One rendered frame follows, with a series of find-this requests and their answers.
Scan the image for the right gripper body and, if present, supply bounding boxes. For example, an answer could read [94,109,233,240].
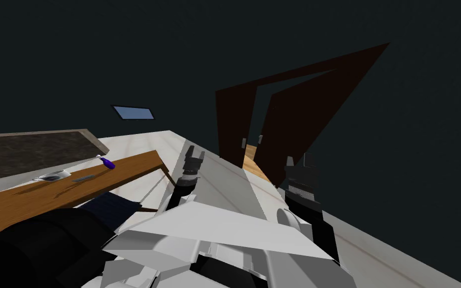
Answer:
[283,163,321,202]

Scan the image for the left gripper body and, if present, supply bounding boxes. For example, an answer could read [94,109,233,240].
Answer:
[178,157,205,180]

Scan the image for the dark brown door leaf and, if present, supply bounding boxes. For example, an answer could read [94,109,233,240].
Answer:
[256,68,340,189]

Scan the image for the pale blue window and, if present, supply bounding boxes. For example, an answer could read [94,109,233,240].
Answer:
[110,104,156,121]

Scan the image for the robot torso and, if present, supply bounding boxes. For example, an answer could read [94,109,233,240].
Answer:
[80,199,360,288]

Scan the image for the blue bottle with white cap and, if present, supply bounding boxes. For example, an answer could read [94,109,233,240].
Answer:
[95,154,117,171]

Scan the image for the dark blue chair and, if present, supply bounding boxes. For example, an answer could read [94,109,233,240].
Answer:
[76,190,144,232]

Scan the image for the grey flat utensil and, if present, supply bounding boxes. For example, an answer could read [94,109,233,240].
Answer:
[71,173,97,184]

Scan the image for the silver grey bowl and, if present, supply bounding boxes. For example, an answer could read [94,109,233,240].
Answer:
[32,169,73,183]

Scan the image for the dark grey flat slab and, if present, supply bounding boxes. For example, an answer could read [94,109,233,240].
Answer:
[0,128,111,186]

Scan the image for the brown wooden table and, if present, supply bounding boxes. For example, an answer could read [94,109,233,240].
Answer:
[0,149,172,245]

